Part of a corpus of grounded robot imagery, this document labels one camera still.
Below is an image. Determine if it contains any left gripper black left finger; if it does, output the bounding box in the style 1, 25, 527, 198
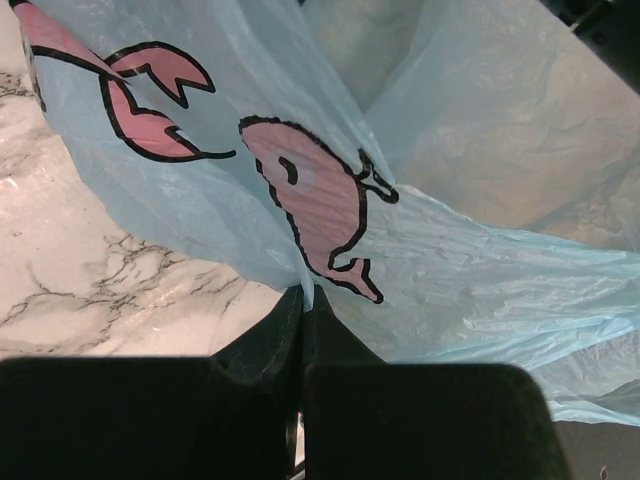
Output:
1, 287, 303, 479

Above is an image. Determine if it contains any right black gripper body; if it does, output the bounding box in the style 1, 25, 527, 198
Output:
542, 0, 640, 94

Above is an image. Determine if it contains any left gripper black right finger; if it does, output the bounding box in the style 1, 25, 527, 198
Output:
302, 290, 570, 480

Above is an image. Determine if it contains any blue plastic bag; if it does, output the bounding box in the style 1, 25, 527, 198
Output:
1, 1, 639, 426

